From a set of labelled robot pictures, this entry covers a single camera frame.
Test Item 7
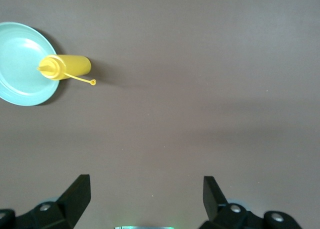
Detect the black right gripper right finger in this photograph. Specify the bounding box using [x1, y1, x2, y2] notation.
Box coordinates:
[199, 175, 302, 229]

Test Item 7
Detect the mint green plate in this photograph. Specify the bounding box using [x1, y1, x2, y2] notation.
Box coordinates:
[0, 21, 61, 107]

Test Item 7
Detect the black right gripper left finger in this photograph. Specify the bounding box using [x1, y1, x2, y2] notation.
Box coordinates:
[0, 174, 91, 229]

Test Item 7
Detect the yellow mustard squeeze bottle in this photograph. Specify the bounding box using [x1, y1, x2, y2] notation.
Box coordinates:
[36, 54, 97, 87]

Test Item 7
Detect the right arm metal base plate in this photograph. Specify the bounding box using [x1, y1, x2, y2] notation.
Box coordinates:
[114, 225, 175, 229]

